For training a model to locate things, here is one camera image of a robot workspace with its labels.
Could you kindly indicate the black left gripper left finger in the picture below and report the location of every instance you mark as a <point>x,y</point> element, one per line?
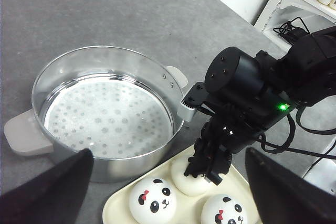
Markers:
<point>54,196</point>

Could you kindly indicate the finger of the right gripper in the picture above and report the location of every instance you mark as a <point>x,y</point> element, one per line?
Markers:
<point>219,164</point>
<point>197,165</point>

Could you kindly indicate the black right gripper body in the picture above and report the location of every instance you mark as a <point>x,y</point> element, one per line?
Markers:
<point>231,128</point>

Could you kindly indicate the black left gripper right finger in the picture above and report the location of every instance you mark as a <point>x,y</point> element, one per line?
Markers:
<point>283,197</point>

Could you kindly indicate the panda bun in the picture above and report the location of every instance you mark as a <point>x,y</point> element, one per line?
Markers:
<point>223,208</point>
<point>153,200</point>
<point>188,184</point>

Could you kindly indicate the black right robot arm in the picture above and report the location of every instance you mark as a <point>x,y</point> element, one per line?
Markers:
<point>255,104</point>

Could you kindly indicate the cream plastic tray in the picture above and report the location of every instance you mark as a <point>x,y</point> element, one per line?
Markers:
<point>189,208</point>

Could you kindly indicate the stainless steel steamer pot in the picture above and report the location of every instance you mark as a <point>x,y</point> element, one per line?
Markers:
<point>116,102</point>

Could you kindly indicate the white shelf unit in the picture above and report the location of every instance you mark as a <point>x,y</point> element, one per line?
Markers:
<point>315,15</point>

